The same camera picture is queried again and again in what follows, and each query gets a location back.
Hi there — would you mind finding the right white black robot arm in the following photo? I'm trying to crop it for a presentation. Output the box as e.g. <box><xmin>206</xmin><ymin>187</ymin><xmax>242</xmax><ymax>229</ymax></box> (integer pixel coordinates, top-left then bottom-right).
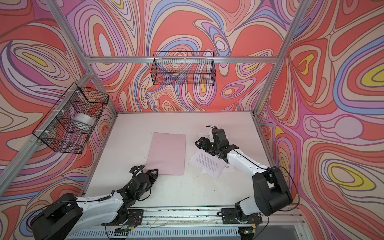
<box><xmin>195</xmin><ymin>137</ymin><xmax>293</xmax><ymax>219</ymax></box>

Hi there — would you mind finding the printed paper sheet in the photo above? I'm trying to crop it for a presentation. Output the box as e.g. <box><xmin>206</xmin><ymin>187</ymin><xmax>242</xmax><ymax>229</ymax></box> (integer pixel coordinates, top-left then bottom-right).
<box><xmin>202</xmin><ymin>164</ymin><xmax>235</xmax><ymax>175</ymax></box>
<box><xmin>190</xmin><ymin>150</ymin><xmax>227</xmax><ymax>178</ymax></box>

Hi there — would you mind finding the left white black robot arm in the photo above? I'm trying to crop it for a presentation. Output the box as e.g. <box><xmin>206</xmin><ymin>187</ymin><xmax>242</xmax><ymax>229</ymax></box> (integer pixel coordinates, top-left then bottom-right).
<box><xmin>27</xmin><ymin>165</ymin><xmax>159</xmax><ymax>240</ymax></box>

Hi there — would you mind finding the black wire basket left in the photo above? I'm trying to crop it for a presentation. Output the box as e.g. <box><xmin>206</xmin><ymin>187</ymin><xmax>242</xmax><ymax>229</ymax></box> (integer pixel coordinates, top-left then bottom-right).
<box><xmin>32</xmin><ymin>83</ymin><xmax>109</xmax><ymax>154</ymax></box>

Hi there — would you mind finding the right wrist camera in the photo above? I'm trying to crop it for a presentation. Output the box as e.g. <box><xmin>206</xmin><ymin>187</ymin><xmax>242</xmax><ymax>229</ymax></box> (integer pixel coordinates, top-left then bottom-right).
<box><xmin>212</xmin><ymin>128</ymin><xmax>227</xmax><ymax>147</ymax></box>

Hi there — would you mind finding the pink folder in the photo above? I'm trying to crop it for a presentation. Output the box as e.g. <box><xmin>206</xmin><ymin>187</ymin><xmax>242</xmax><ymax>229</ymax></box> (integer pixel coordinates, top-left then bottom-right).
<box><xmin>146</xmin><ymin>132</ymin><xmax>187</xmax><ymax>176</ymax></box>

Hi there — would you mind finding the printed paper sheet top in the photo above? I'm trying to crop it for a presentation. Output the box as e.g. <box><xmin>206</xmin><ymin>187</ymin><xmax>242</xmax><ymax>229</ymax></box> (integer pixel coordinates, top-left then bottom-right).
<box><xmin>190</xmin><ymin>150</ymin><xmax>227</xmax><ymax>178</ymax></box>

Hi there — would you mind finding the printed paper sheet bottom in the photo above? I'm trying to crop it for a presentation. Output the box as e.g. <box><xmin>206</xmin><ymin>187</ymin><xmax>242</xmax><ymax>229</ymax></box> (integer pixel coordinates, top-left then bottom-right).
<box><xmin>202</xmin><ymin>164</ymin><xmax>235</xmax><ymax>175</ymax></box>

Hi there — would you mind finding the black wire basket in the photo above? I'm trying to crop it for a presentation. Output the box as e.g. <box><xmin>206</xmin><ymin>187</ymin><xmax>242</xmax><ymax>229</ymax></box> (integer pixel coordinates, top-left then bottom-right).
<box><xmin>151</xmin><ymin>51</ymin><xmax>217</xmax><ymax>86</ymax></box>
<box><xmin>32</xmin><ymin>83</ymin><xmax>109</xmax><ymax>154</ymax></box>

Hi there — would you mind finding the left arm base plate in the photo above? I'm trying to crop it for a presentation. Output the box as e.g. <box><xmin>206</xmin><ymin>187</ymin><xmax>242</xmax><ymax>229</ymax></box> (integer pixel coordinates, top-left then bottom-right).
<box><xmin>101</xmin><ymin>209</ymin><xmax>144</xmax><ymax>227</ymax></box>

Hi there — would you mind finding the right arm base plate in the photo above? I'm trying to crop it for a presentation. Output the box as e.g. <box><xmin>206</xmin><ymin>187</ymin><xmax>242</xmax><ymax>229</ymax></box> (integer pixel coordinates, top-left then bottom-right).
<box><xmin>217</xmin><ymin>208</ymin><xmax>263</xmax><ymax>226</ymax></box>

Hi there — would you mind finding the aluminium mounting rail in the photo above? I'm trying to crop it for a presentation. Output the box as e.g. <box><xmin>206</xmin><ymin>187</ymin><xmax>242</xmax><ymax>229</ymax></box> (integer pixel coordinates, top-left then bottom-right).
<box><xmin>59</xmin><ymin>204</ymin><xmax>304</xmax><ymax>229</ymax></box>

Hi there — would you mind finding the black wire basket back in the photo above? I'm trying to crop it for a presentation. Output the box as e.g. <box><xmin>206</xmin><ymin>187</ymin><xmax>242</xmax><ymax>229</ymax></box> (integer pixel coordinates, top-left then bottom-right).
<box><xmin>151</xmin><ymin>51</ymin><xmax>217</xmax><ymax>86</ymax></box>

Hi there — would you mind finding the white tape roll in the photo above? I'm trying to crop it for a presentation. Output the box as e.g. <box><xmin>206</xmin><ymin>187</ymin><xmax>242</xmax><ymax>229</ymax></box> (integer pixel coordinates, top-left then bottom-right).
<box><xmin>72</xmin><ymin>113</ymin><xmax>95</xmax><ymax>132</ymax></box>

